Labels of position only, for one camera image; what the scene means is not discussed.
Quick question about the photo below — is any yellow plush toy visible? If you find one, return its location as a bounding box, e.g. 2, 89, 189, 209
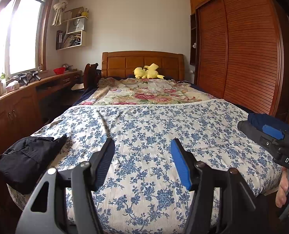
134, 63, 164, 80

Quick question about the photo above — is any pink floral quilt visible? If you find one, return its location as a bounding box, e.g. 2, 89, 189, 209
77, 77, 219, 106

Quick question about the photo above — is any wooden bed headboard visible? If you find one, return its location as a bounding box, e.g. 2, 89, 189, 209
101, 51, 184, 81

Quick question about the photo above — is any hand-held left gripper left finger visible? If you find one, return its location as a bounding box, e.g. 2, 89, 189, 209
15, 138, 116, 234

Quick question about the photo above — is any white paper bag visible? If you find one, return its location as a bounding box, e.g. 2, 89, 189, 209
66, 18, 86, 33

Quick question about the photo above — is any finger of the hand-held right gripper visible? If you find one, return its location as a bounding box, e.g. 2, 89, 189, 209
260, 124, 289, 152

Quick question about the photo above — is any black folded garment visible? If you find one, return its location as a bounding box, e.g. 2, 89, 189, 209
0, 134, 67, 195

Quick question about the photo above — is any dark grey folded garment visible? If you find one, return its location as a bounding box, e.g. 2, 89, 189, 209
237, 121, 267, 142

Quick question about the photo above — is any wooden slatted wardrobe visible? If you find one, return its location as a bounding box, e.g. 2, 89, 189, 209
190, 0, 289, 122

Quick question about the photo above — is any wooden desk cabinet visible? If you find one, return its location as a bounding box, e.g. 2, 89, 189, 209
0, 70, 83, 171

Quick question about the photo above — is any wooden framed window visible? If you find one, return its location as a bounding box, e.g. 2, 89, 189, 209
0, 0, 55, 78

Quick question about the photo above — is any person's right hand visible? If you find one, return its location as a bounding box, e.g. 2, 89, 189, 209
275, 167, 289, 208

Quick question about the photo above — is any blue blazer jacket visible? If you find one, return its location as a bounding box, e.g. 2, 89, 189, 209
247, 113, 289, 136

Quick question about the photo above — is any black metal equipment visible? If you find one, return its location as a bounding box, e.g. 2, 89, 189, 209
12, 71, 42, 84

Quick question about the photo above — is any white tissue box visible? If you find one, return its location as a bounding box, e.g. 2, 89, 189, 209
6, 82, 20, 92

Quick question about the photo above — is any green capped bottle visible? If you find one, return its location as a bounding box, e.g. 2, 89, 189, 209
0, 73, 8, 93

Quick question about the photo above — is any wooden chair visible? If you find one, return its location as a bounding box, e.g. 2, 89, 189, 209
83, 63, 101, 90

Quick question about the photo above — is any tied beige curtain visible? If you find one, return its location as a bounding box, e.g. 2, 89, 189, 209
52, 0, 74, 26

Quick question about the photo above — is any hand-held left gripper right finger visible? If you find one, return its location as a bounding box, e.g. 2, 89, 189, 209
170, 138, 264, 234

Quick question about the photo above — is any blue floral bedspread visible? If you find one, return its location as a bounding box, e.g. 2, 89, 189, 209
8, 99, 283, 234

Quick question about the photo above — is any cream wall shelf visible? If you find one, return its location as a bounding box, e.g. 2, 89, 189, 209
55, 7, 89, 50

